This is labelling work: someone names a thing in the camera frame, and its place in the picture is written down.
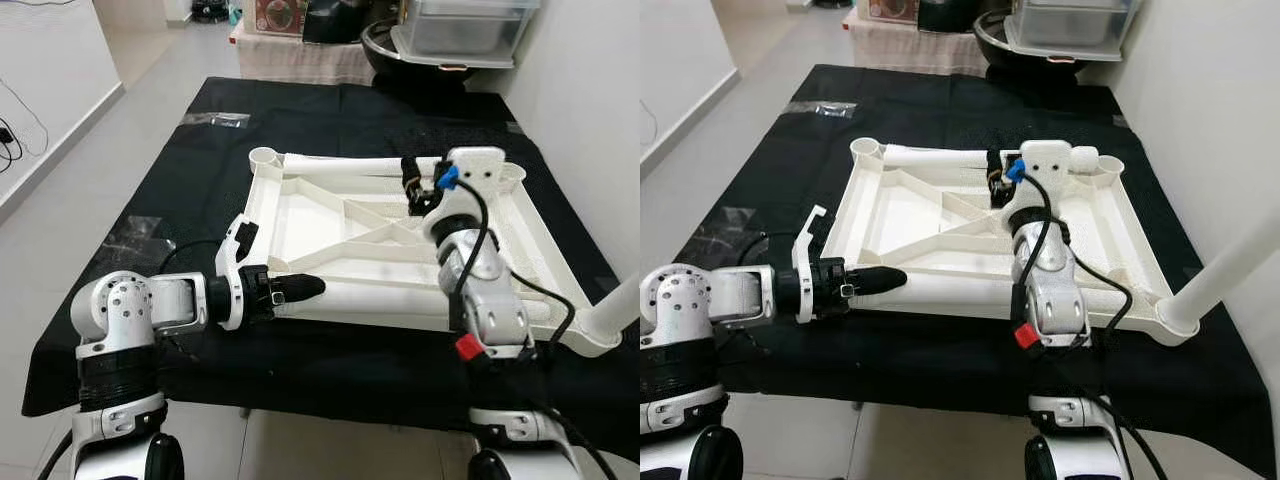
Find beige cloth covered bench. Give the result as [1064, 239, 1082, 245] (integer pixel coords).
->
[230, 20, 376, 86]
[845, 10, 991, 76]

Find clear tape cross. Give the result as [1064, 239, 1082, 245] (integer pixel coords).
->
[705, 208, 766, 266]
[105, 215, 166, 276]

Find white plastic table top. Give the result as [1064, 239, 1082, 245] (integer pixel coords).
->
[815, 137, 1201, 346]
[235, 147, 623, 359]

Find black bag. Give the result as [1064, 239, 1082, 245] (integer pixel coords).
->
[918, 0, 986, 33]
[303, 0, 373, 43]

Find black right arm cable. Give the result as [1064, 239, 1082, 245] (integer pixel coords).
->
[440, 172, 577, 366]
[1010, 165, 1136, 341]

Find black tablecloth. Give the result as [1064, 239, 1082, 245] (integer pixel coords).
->
[22, 77, 641, 461]
[640, 65, 1280, 479]

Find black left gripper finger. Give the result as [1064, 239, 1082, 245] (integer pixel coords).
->
[275, 274, 327, 305]
[850, 266, 909, 297]

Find black round bowl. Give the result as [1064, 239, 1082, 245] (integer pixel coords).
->
[972, 10, 1086, 86]
[360, 20, 471, 96]

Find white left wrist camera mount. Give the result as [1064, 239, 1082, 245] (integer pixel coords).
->
[792, 205, 833, 323]
[215, 213, 259, 331]

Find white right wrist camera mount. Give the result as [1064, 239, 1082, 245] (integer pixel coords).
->
[440, 147, 508, 216]
[1015, 140, 1073, 211]

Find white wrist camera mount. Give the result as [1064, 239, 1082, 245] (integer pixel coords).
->
[440, 147, 508, 216]
[215, 213, 259, 331]
[1015, 140, 1073, 211]
[792, 205, 833, 323]

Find clear plastic storage bin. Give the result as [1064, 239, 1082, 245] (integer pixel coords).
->
[390, 0, 541, 69]
[1005, 0, 1141, 61]

